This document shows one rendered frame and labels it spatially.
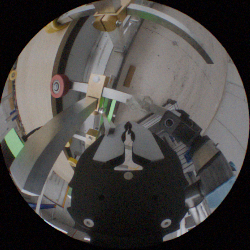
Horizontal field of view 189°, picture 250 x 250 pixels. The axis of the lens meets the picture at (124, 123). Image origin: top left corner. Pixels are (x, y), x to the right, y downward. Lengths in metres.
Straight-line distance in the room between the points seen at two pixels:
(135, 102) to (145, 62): 0.98
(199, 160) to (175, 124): 0.10
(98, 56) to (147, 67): 0.77
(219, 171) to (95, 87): 0.35
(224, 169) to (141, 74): 1.13
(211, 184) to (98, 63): 0.63
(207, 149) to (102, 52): 0.60
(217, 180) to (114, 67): 0.50
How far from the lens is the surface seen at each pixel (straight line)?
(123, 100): 0.24
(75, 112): 0.15
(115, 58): 0.41
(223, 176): 0.19
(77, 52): 0.46
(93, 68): 0.52
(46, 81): 0.35
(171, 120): 0.19
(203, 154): 0.19
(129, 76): 1.01
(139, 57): 1.16
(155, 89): 1.17
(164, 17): 0.23
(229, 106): 2.85
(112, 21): 0.19
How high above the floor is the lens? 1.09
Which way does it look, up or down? 59 degrees down
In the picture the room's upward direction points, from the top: 177 degrees counter-clockwise
